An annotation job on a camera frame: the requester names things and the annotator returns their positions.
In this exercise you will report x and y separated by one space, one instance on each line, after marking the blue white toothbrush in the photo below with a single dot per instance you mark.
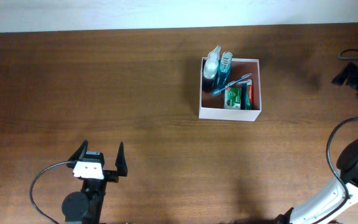
242 80

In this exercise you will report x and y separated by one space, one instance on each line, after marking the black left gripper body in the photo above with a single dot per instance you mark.
110 178

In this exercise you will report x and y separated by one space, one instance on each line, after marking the green white toothpaste tube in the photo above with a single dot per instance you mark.
249 95

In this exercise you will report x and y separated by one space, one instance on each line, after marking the blue disposable razor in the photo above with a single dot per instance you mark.
243 85

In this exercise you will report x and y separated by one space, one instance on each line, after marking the green white soap box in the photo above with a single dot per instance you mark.
232 98

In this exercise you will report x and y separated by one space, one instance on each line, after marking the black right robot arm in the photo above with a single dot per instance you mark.
342 190

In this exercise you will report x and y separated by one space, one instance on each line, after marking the blue mouthwash bottle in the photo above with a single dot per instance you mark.
224 70

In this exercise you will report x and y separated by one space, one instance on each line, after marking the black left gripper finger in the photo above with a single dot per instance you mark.
120 162
80 152

